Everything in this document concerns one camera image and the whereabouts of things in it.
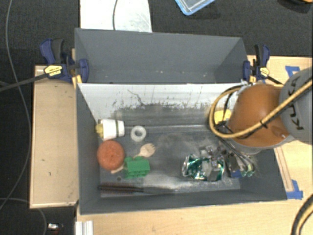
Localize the orange round sponge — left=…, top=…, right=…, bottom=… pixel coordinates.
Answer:
left=96, top=140, right=126, bottom=171

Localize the pale wood board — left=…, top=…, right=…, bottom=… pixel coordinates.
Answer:
left=29, top=65, right=80, bottom=209

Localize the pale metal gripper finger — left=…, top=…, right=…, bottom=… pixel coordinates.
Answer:
left=199, top=145, right=220, bottom=162
left=207, top=160, right=223, bottom=182

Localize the white ring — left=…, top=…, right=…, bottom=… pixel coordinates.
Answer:
left=130, top=125, right=148, bottom=143

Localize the crushed green and silver can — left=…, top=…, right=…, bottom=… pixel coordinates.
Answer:
left=181, top=153, right=226, bottom=182

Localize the white bottle with yellow cap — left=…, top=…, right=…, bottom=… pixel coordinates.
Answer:
left=95, top=118, right=126, bottom=141

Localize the dark brown chopstick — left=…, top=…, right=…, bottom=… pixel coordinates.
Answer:
left=97, top=184, right=177, bottom=193

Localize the pale wooden fork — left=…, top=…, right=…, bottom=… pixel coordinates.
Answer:
left=110, top=142, right=157, bottom=175

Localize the green toy block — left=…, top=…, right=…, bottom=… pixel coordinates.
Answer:
left=123, top=156, right=151, bottom=180

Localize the grey metal bin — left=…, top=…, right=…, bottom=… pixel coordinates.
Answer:
left=74, top=27, right=288, bottom=215

